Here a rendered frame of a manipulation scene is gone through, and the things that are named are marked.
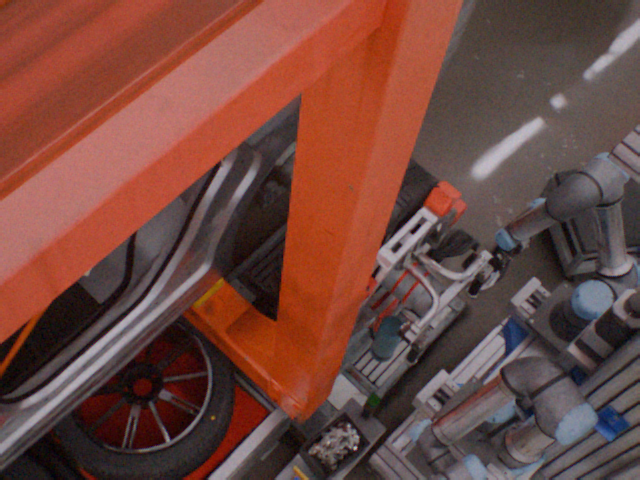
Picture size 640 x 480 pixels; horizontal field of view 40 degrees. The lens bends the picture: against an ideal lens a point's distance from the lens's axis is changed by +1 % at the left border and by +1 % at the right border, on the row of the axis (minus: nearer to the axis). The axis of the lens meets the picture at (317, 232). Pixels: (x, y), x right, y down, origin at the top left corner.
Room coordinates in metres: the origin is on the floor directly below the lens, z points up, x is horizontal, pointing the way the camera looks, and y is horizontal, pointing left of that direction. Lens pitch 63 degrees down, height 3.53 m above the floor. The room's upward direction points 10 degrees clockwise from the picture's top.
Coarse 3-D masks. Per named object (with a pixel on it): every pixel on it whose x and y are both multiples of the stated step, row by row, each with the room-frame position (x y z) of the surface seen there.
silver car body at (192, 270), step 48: (240, 144) 1.29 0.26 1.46; (288, 144) 1.42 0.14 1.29; (192, 192) 1.22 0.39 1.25; (240, 192) 1.27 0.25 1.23; (144, 240) 1.15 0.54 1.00; (192, 240) 1.12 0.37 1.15; (96, 288) 1.05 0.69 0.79; (144, 288) 1.01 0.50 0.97; (192, 288) 1.07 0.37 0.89; (48, 336) 0.85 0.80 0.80; (96, 336) 0.82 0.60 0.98; (144, 336) 0.89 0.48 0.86; (0, 384) 0.67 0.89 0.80; (48, 384) 0.65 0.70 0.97; (96, 384) 0.73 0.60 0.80; (0, 432) 0.49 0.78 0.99
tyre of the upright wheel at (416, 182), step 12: (408, 168) 1.52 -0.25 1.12; (420, 168) 1.56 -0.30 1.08; (408, 180) 1.46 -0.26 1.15; (420, 180) 1.48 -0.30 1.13; (432, 180) 1.51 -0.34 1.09; (408, 192) 1.41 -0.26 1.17; (420, 192) 1.43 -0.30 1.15; (396, 204) 1.35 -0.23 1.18; (408, 204) 1.36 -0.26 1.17; (396, 216) 1.31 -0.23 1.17; (276, 264) 1.17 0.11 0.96; (276, 276) 1.15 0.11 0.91; (276, 288) 1.14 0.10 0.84
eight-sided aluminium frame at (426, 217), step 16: (416, 224) 1.34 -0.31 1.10; (432, 224) 1.33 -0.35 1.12; (448, 224) 1.47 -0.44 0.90; (416, 240) 1.27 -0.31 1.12; (432, 240) 1.47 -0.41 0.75; (384, 256) 1.19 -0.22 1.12; (400, 256) 1.20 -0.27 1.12; (384, 272) 1.15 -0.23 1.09; (384, 288) 1.31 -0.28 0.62; (368, 304) 1.24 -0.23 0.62; (384, 304) 1.25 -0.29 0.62; (368, 320) 1.16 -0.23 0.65
